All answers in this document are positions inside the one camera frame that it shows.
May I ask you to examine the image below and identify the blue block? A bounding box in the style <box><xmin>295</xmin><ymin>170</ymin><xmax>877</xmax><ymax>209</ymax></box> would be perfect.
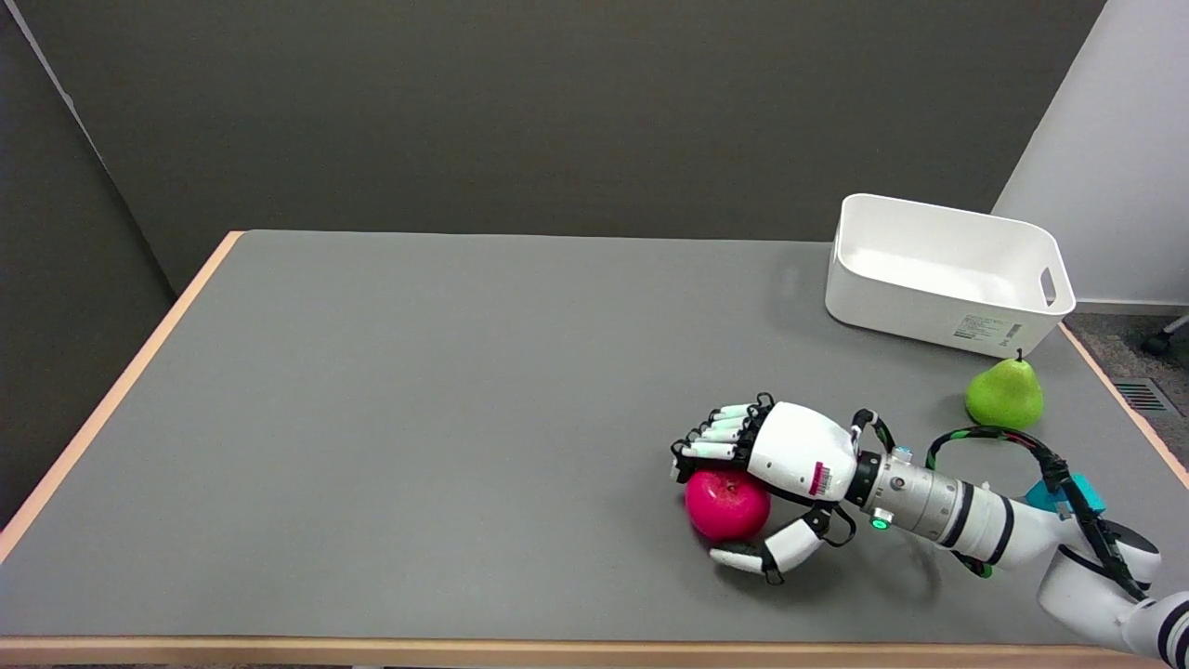
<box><xmin>1026</xmin><ymin>474</ymin><xmax>1107</xmax><ymax>518</ymax></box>

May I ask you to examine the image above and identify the red apple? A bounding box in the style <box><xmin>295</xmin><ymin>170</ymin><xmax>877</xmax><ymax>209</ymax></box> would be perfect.
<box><xmin>685</xmin><ymin>468</ymin><xmax>772</xmax><ymax>544</ymax></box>

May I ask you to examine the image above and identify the white plastic bin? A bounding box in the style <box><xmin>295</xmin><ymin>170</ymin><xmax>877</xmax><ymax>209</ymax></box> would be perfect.
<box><xmin>825</xmin><ymin>193</ymin><xmax>1077</xmax><ymax>359</ymax></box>

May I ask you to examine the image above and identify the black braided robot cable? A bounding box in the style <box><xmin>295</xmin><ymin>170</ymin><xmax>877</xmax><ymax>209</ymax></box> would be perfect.
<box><xmin>925</xmin><ymin>426</ymin><xmax>1151</xmax><ymax>603</ymax></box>

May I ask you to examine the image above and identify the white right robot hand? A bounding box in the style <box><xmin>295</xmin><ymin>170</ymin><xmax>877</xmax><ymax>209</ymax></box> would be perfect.
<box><xmin>671</xmin><ymin>392</ymin><xmax>860</xmax><ymax>586</ymax></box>

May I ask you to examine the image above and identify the black chair caster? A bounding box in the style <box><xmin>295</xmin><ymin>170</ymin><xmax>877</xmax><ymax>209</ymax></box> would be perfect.
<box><xmin>1143</xmin><ymin>314</ymin><xmax>1189</xmax><ymax>356</ymax></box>

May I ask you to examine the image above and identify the green pear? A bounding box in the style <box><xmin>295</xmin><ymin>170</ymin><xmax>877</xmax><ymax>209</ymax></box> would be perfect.
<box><xmin>965</xmin><ymin>350</ymin><xmax>1044</xmax><ymax>430</ymax></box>

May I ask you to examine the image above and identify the floor vent grille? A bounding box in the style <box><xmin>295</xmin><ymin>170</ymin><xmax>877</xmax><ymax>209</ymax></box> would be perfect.
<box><xmin>1113</xmin><ymin>377</ymin><xmax>1182</xmax><ymax>417</ymax></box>

